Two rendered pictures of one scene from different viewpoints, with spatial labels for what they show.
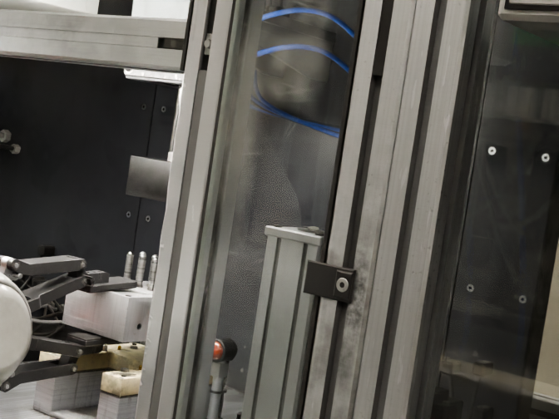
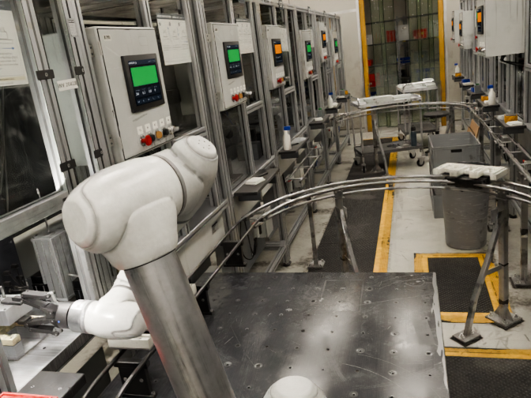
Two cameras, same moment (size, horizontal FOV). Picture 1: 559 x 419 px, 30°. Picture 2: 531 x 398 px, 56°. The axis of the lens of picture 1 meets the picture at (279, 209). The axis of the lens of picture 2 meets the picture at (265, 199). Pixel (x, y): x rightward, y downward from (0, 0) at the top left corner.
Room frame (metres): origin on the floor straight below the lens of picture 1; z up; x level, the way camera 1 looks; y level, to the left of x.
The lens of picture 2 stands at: (0.84, 1.68, 1.65)
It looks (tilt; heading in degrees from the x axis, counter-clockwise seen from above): 16 degrees down; 251
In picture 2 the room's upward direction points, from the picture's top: 8 degrees counter-clockwise
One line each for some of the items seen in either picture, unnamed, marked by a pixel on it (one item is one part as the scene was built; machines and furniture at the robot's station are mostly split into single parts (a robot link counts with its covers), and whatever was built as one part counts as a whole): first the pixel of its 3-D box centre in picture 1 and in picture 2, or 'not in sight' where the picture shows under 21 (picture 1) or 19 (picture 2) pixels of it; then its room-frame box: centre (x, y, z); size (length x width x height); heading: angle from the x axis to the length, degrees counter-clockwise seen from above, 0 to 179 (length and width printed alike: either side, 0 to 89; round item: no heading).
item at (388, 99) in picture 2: not in sight; (387, 129); (-2.87, -3.86, 0.48); 0.88 x 0.56 x 0.96; 162
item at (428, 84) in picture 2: not in sight; (418, 112); (-3.95, -4.64, 0.48); 0.84 x 0.58 x 0.97; 62
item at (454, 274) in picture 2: not in sight; (457, 283); (-1.29, -0.79, 0.01); 1.00 x 0.55 x 0.01; 54
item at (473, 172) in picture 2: not in sight; (468, 175); (-1.14, -0.50, 0.84); 0.37 x 0.14 x 0.10; 112
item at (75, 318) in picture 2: not in sight; (84, 316); (0.94, 0.31, 1.02); 0.09 x 0.06 x 0.09; 53
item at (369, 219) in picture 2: not in sight; (368, 185); (-2.14, -3.23, 0.01); 5.85 x 0.59 x 0.01; 54
